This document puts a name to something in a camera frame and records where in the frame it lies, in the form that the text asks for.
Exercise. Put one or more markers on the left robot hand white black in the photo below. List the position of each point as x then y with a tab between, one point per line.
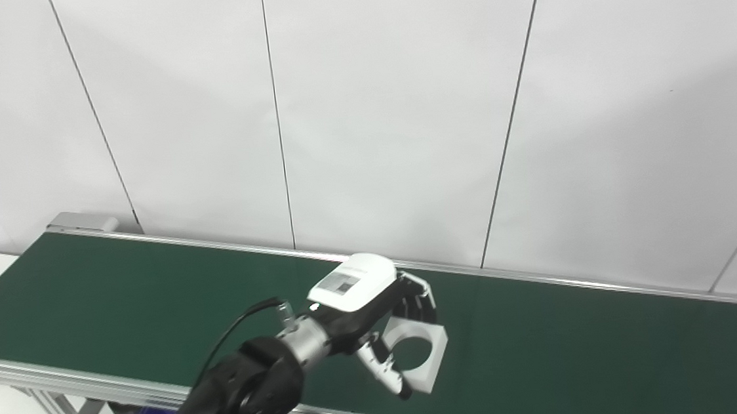
355	284

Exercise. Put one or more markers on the white square part round hole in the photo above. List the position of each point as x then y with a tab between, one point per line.
436	353

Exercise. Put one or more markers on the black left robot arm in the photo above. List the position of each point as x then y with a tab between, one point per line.
244	388

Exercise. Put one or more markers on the green conveyor belt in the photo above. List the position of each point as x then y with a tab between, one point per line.
551	350
60	382

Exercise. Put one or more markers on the grey conveyor motor housing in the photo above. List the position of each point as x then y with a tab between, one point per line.
80	221

